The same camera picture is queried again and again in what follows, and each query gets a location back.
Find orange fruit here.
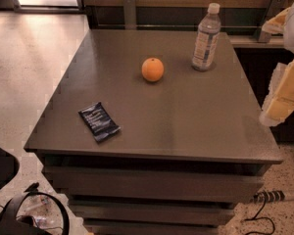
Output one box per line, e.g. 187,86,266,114
141,58,165,82

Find clear plastic water bottle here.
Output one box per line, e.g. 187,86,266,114
192,3,221,71

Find dark blue snack packet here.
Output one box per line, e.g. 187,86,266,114
78,102,121,143

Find black chair seat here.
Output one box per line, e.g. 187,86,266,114
0,148,20,190

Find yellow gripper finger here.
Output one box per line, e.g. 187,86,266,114
259,60,294,126
262,8,290,34

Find right metal wall bracket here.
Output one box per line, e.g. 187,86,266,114
254,0,287,43

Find black power cable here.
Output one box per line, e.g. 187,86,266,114
244,198,276,235

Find black chair base ring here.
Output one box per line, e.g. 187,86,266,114
0,182,71,235

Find white power strip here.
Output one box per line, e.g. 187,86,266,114
250,190,294,204

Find left metal wall bracket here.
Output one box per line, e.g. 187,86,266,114
122,0,137,30

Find metal wall bracket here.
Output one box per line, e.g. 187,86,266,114
254,0,287,43
122,0,137,30

